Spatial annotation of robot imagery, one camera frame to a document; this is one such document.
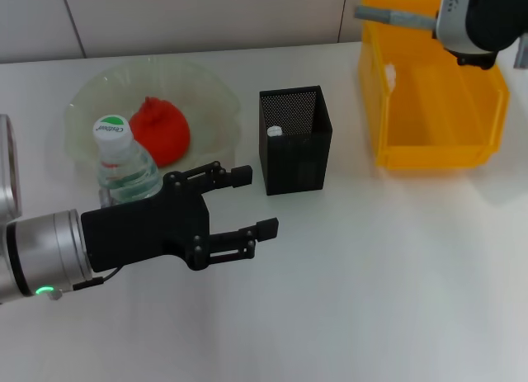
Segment black mesh pen holder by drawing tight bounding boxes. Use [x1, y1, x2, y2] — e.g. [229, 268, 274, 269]
[258, 85, 334, 196]

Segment red orange fruit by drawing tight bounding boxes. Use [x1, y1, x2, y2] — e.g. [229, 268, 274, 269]
[128, 95, 192, 169]

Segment yellow plastic bin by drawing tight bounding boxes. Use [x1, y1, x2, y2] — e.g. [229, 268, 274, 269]
[356, 0, 512, 171]

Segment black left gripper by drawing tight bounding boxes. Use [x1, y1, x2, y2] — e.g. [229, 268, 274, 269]
[81, 161, 280, 274]

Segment clear green-label water bottle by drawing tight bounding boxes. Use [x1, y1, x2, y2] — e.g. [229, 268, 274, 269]
[92, 114, 164, 205]

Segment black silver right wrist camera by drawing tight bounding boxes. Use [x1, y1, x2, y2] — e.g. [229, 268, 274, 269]
[431, 0, 528, 73]

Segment grey glitter pen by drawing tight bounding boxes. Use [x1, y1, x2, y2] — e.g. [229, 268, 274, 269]
[355, 4, 439, 31]

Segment clear glass fruit plate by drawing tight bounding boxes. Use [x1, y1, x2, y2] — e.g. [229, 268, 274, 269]
[65, 58, 243, 182]

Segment white paper ball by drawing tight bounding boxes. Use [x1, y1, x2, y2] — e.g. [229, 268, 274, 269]
[384, 63, 398, 92]

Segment left gripper cable with plugs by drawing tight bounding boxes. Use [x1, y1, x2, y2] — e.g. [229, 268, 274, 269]
[47, 187, 123, 301]

